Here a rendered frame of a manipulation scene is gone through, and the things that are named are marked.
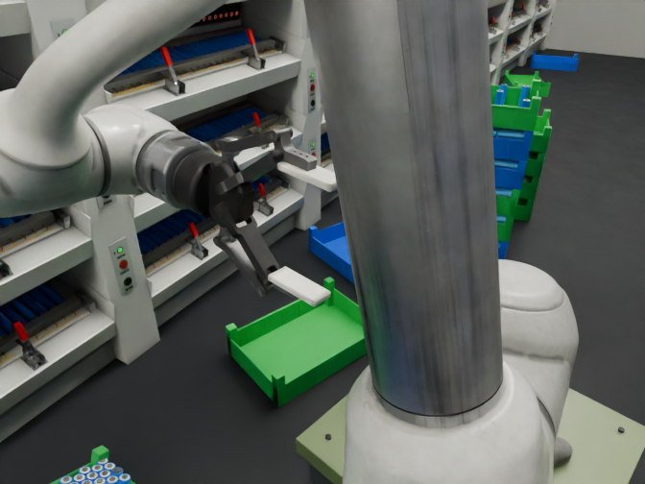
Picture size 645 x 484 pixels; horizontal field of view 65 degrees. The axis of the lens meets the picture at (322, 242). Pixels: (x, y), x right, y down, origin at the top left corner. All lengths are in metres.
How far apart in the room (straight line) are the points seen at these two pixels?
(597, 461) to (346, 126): 0.62
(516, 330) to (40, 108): 0.50
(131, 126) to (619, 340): 1.15
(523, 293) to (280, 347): 0.74
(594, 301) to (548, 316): 0.95
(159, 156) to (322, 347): 0.68
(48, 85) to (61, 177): 0.11
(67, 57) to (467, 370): 0.43
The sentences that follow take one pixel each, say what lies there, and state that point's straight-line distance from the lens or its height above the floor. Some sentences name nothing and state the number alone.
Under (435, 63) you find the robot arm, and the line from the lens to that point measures 0.27.
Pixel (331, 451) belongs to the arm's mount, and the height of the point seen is 0.23.
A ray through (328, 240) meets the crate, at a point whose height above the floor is 0.01.
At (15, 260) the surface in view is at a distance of 1.01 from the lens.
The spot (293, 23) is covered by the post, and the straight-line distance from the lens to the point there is 1.43.
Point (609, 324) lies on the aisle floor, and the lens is 1.43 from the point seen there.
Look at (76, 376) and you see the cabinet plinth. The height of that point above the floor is 0.02.
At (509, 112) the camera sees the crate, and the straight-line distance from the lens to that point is 1.36.
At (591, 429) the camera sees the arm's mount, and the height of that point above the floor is 0.23.
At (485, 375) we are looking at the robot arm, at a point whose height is 0.56.
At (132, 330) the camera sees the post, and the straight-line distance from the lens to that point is 1.19.
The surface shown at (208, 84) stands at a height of 0.53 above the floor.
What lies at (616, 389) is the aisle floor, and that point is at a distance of 1.26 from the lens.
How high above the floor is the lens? 0.81
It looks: 31 degrees down
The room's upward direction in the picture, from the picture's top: straight up
